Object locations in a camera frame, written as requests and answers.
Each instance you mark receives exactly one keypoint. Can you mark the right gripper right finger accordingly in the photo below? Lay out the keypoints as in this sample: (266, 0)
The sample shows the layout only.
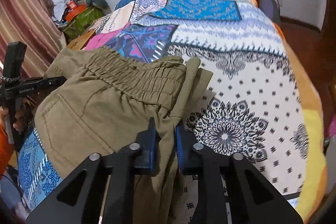
(230, 188)

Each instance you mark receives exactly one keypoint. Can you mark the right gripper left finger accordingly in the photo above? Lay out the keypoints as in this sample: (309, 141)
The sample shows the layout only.
(101, 188)

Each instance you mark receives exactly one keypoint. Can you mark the olive green pants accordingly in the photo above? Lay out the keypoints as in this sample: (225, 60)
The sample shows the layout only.
(106, 101)

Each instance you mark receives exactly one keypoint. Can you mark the person's left hand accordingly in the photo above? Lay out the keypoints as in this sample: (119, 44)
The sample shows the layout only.
(22, 115)

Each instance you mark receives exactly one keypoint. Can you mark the striped brown curtain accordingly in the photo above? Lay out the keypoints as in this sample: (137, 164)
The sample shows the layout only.
(30, 22)

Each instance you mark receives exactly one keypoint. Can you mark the wooden lap tray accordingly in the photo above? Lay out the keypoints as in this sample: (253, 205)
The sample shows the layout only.
(81, 41)

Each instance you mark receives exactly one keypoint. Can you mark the green cloth covered pile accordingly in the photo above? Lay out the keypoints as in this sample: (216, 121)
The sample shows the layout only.
(79, 24)

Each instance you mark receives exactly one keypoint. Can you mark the patchwork blue bedspread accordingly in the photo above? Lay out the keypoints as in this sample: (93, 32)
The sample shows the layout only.
(221, 67)

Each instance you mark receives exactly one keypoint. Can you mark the folded pink garment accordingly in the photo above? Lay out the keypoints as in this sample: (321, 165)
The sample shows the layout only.
(101, 39)

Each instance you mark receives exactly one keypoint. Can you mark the orange box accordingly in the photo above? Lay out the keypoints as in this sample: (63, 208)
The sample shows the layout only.
(74, 9)

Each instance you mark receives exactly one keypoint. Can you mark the dark backpack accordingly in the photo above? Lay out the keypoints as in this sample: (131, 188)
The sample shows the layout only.
(271, 9)

